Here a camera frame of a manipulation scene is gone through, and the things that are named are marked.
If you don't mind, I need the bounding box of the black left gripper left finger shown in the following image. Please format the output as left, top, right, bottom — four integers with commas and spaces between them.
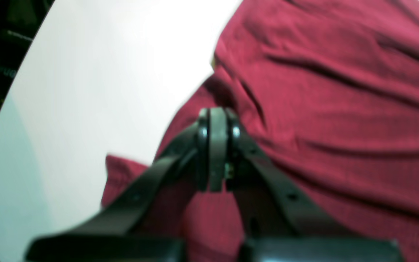
25, 108, 219, 262

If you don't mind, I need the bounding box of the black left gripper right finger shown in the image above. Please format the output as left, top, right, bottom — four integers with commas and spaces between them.
220, 109, 404, 262

